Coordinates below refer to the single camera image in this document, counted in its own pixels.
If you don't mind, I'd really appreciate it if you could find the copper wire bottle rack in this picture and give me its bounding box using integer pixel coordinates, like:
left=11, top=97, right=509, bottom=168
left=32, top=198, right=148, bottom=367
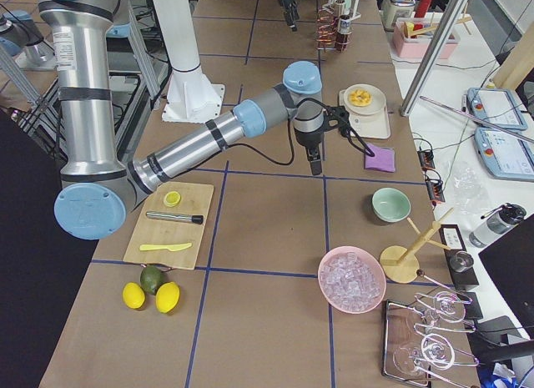
left=315, top=9, right=355, bottom=51

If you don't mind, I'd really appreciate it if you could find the right lemon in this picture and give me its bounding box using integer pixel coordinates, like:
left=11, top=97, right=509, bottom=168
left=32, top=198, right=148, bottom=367
left=156, top=282, right=180, bottom=314

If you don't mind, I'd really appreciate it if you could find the left lemon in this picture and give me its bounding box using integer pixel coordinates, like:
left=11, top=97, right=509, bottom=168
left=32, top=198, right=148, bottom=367
left=122, top=282, right=145, bottom=310

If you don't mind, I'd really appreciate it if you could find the upper teach pendant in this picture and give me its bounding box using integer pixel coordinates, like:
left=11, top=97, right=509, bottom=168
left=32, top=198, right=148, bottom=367
left=466, top=88, right=527, bottom=131

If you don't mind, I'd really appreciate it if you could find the lower wine glass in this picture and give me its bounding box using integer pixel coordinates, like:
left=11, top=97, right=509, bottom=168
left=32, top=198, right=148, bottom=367
left=393, top=333, right=456, bottom=378

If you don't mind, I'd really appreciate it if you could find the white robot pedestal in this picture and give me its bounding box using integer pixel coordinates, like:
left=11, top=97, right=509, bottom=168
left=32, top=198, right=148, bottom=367
left=153, top=0, right=225, bottom=123

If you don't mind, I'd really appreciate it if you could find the upper wine glass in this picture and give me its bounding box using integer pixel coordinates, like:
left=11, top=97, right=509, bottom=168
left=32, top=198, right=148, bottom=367
left=414, top=290, right=474, bottom=327

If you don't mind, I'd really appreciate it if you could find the white plate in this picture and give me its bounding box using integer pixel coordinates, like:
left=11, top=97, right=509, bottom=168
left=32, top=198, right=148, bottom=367
left=342, top=83, right=386, bottom=115

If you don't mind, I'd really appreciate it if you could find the donut pastry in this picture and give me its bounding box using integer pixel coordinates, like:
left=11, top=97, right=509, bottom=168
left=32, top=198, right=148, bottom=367
left=349, top=89, right=372, bottom=107

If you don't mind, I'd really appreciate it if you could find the bamboo cutting board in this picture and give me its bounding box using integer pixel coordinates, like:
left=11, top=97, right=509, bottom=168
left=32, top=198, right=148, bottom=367
left=123, top=182, right=214, bottom=270

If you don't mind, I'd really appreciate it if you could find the wine glass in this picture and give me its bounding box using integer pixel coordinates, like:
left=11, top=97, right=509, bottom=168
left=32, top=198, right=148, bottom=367
left=393, top=333, right=456, bottom=378
left=414, top=290, right=474, bottom=327

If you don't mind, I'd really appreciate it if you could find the pink bowl of ice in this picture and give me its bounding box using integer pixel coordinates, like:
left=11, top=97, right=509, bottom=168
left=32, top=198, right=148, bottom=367
left=318, top=246, right=386, bottom=315

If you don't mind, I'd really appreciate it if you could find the pink storage bin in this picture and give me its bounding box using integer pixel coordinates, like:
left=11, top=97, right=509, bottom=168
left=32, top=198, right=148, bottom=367
left=393, top=18, right=460, bottom=59

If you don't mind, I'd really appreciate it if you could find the metal muddler tool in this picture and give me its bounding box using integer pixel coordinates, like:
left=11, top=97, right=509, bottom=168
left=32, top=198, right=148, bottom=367
left=145, top=211, right=204, bottom=224

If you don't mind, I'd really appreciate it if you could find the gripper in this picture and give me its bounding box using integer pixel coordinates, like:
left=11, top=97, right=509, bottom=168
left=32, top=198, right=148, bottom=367
left=280, top=0, right=299, bottom=31
left=295, top=128, right=324, bottom=174

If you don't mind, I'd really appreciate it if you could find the avocado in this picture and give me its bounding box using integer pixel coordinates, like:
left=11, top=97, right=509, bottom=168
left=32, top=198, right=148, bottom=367
left=139, top=265, right=166, bottom=295

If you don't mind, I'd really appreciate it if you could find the lower teach pendant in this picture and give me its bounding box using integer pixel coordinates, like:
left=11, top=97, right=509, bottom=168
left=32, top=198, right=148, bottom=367
left=474, top=128, right=533, bottom=182

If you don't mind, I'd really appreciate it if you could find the black scale with cup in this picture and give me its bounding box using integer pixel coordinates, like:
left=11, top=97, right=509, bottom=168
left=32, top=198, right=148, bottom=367
left=439, top=224, right=479, bottom=291

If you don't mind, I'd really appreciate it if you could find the beige tray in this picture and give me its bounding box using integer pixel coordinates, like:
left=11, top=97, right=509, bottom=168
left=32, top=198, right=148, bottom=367
left=339, top=91, right=390, bottom=139

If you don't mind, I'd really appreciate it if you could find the lemon half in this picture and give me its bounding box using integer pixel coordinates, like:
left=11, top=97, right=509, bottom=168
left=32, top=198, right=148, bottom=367
left=163, top=190, right=181, bottom=208

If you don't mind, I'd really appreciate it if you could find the purple cloth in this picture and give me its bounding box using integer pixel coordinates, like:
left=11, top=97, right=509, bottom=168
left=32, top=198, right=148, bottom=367
left=364, top=144, right=395, bottom=173

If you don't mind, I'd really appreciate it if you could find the green bowl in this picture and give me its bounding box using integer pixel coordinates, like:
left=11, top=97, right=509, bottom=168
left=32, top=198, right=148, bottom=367
left=371, top=187, right=411, bottom=223

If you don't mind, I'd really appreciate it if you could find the wooden mug tree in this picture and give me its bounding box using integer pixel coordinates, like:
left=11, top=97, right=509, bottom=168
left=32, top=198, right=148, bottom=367
left=380, top=208, right=454, bottom=284

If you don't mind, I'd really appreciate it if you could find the black glass tray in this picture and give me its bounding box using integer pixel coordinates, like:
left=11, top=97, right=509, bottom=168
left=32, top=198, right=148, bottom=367
left=381, top=300, right=480, bottom=387

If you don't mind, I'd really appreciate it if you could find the yellow plastic knife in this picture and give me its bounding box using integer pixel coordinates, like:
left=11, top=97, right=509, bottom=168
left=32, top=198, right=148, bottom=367
left=139, top=243, right=193, bottom=252

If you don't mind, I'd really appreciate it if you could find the teach pendant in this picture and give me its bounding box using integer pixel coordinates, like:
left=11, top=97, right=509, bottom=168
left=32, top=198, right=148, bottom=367
left=474, top=128, right=533, bottom=182
left=466, top=88, right=527, bottom=131

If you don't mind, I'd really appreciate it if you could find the aluminium frame post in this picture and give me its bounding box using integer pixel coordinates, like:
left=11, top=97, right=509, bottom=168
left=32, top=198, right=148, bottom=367
left=400, top=0, right=469, bottom=117

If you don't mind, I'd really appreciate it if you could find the tea bottle in rack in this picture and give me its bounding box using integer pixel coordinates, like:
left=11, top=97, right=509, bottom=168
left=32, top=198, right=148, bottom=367
left=333, top=0, right=345, bottom=18
left=335, top=14, right=351, bottom=52

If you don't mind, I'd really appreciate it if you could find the water bottle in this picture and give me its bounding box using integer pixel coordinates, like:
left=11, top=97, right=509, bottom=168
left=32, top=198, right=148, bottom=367
left=469, top=203, right=526, bottom=248

